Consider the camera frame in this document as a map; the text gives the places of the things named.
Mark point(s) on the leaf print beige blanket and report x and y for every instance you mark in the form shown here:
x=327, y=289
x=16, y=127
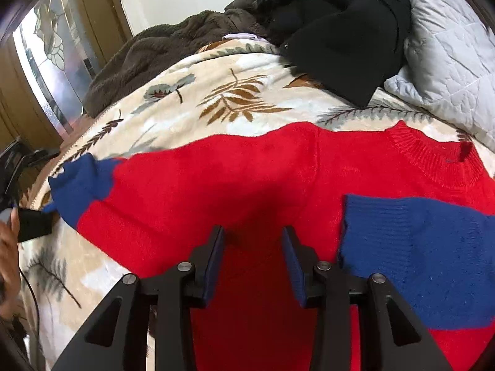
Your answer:
x=239, y=85

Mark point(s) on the person's left hand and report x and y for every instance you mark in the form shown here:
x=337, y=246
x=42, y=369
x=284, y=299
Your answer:
x=7, y=255

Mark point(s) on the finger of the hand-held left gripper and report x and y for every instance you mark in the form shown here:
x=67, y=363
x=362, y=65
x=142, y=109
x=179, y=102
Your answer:
x=34, y=224

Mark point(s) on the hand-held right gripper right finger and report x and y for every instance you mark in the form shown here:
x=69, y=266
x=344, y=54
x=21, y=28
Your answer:
x=293, y=266

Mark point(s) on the black garment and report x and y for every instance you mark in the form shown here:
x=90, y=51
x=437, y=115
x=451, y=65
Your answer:
x=340, y=38

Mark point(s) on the brown fleece blanket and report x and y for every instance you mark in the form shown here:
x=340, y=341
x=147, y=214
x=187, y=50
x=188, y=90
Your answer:
x=154, y=46

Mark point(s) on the red and blue knit sweater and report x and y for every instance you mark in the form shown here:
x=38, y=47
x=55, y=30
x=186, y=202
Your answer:
x=232, y=185

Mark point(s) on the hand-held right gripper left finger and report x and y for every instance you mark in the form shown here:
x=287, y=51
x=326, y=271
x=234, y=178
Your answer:
x=215, y=262

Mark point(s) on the stained glass door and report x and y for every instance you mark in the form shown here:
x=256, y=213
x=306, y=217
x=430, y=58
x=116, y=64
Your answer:
x=50, y=46

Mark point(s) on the lavender cloth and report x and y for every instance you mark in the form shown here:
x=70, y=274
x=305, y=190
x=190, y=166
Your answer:
x=239, y=36

